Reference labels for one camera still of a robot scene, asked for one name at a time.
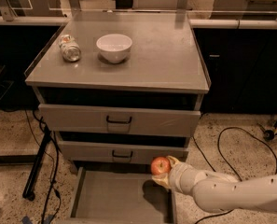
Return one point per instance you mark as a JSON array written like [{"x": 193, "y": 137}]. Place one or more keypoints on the grey drawer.
[
  {"x": 125, "y": 196},
  {"x": 120, "y": 148},
  {"x": 135, "y": 121}
]

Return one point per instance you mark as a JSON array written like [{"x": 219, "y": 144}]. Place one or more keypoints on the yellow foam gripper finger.
[
  {"x": 162, "y": 180},
  {"x": 173, "y": 161}
]

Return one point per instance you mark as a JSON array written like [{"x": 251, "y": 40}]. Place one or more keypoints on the black wheeled cart base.
[{"x": 276, "y": 128}]

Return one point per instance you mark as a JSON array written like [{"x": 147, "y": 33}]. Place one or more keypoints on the middle grey drawer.
[{"x": 120, "y": 148}]

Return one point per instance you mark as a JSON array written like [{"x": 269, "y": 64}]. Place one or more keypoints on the grey drawer cabinet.
[{"x": 119, "y": 89}]

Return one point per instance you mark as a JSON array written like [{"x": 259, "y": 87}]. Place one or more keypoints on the bottom grey drawer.
[{"x": 125, "y": 196}]

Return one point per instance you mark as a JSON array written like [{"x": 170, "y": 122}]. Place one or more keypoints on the red apple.
[{"x": 160, "y": 165}]

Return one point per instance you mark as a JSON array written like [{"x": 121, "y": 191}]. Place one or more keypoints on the top grey drawer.
[{"x": 135, "y": 121}]

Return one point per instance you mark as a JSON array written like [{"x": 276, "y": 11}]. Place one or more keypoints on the black stand leg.
[{"x": 29, "y": 190}]

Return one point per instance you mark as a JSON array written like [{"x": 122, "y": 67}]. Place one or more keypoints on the white ceramic bowl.
[{"x": 114, "y": 47}]

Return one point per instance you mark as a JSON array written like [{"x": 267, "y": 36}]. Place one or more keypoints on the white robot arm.
[{"x": 215, "y": 192}]

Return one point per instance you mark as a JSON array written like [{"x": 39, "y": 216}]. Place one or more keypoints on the crushed soda can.
[{"x": 70, "y": 50}]

